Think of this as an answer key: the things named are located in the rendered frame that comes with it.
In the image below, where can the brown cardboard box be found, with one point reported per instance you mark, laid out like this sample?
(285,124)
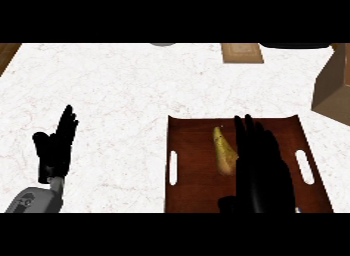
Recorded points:
(342,86)

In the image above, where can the black rounded object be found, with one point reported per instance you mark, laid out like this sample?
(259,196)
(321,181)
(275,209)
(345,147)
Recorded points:
(296,45)

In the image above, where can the yellow pear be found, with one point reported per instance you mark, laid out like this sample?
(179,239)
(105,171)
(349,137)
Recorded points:
(225,153)

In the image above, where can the tan wooden block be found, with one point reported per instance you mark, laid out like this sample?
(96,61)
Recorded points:
(243,53)

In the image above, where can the brown wooden tray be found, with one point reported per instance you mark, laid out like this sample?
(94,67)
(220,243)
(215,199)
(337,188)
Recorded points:
(197,186)

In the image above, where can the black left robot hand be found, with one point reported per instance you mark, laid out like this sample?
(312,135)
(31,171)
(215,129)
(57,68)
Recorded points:
(58,150)

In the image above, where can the grey rounded object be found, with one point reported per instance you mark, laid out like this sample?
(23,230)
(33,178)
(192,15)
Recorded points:
(163,44)

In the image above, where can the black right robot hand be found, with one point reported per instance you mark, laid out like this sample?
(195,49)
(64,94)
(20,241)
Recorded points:
(260,173)

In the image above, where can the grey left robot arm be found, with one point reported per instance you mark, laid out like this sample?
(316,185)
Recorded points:
(39,198)

